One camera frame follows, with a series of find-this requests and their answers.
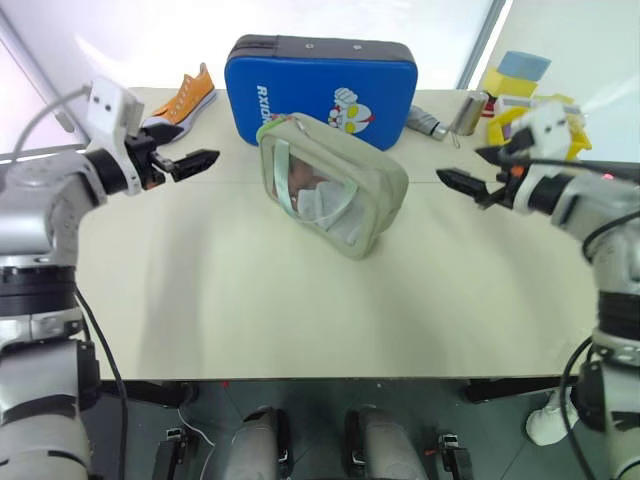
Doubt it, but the beige transparent toiletry bag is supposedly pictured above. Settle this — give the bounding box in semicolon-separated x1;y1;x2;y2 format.
255;112;410;262

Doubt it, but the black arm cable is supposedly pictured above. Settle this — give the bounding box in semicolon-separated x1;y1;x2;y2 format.
73;289;130;480
529;157;640;451

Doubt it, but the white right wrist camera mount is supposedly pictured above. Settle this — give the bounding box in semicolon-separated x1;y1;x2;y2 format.
508;101;587;214

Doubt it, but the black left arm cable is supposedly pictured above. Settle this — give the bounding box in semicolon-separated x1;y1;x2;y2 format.
73;289;130;480

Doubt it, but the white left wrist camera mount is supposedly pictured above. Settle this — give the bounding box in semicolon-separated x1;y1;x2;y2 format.
87;77;146;197

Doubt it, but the orange canvas sneaker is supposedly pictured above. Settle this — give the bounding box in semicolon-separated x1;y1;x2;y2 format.
141;62;218;145

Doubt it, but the black floor clamp bracket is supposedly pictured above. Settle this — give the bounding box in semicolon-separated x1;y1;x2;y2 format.
151;426;190;480
436;431;474;480

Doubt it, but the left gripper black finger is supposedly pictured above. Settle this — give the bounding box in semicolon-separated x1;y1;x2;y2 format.
141;123;185;147
172;148;221;183

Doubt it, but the blue cartoon print punch pad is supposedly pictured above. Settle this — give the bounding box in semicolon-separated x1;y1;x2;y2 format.
223;33;414;153

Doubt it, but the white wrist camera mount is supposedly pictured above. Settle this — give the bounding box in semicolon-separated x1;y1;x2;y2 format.
508;101;587;214
87;77;146;197

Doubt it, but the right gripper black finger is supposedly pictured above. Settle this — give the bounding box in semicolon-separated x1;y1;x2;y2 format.
435;168;490;210
474;144;514;165

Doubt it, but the thin white floor cable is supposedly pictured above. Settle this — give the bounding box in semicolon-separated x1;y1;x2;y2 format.
177;405;217;447

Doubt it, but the yellow sponge block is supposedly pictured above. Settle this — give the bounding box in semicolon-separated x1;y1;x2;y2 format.
480;66;540;100

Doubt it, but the grey rounded robot leg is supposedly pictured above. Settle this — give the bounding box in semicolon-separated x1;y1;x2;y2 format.
205;405;292;480
344;403;427;480

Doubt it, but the silver metal can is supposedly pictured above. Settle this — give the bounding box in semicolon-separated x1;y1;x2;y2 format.
451;90;489;137

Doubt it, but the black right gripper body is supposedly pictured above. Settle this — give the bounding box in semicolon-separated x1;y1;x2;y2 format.
492;140;525;210

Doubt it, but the blue sponge block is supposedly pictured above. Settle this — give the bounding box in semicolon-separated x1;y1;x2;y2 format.
499;50;552;83

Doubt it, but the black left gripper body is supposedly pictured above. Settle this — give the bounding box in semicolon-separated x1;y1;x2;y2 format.
123;130;177;191

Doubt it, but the grey folded umbrella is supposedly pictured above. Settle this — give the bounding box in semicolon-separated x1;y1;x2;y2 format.
405;104;452;142

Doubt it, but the white plaster foot shape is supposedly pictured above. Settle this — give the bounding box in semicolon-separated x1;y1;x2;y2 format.
525;388;582;447

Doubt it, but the grey left wrist camera cable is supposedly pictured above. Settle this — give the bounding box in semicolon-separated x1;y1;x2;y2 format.
9;85;94;162

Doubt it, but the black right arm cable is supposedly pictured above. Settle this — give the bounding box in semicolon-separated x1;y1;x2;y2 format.
529;157;640;451

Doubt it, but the black table frame bar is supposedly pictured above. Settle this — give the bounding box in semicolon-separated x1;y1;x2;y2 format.
466;376;584;404
98;380;199;409

